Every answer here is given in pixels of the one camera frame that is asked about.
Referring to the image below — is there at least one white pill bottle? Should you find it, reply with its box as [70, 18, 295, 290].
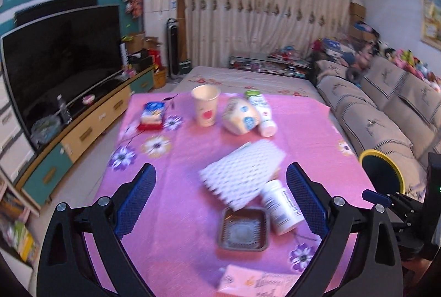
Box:
[260, 180, 304, 236]

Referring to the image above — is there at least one white bottle green base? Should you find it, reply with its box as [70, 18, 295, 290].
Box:
[244, 89, 277, 138]

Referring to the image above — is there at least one brown plastic tray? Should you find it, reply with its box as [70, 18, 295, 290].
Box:
[217, 207, 271, 252]

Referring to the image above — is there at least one white foam net wrap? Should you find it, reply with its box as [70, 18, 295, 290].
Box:
[199, 140, 286, 211]

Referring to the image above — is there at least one white pink milk carton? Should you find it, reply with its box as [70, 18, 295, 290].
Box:
[217, 265, 299, 297]

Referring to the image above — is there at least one white yogurt tub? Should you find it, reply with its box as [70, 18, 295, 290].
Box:
[221, 97, 260, 136]

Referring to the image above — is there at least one paper cup with red heart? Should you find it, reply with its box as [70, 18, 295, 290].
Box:
[191, 84, 221, 127]

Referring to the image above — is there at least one yellow rim trash bin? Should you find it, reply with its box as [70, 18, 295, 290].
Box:
[359, 149, 405, 195]

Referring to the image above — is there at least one beige sofa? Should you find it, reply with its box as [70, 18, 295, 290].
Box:
[315, 57, 440, 201]

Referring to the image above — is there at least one wooden tv cabinet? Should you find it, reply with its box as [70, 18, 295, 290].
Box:
[15, 67, 154, 209]

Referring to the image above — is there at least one white drawer unit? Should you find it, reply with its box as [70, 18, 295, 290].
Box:
[0, 74, 34, 183]

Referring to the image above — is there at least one pile of plush toys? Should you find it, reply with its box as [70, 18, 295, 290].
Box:
[308, 31, 440, 92]

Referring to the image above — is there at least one pink floral tablecloth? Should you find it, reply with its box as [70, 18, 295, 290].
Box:
[97, 93, 371, 296]

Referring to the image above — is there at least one clear water bottle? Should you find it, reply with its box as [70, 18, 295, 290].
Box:
[57, 95, 72, 124]

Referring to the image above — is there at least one low shelf with clutter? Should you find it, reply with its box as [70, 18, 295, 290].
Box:
[229, 54, 311, 79]

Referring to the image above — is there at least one red flat box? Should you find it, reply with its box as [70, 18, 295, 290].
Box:
[137, 122, 163, 131]

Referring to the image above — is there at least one blue tissue pack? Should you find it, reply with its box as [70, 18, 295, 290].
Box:
[140, 101, 166, 125]

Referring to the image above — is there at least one large black television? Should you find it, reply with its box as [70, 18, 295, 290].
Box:
[1, 5, 123, 148]

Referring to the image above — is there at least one beige patterned curtain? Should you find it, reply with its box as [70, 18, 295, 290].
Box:
[184, 0, 352, 67]

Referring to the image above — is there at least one black tower fan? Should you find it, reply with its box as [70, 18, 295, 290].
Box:
[167, 18, 179, 81]

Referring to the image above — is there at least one white standing air conditioner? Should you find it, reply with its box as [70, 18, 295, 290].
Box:
[144, 0, 177, 44]

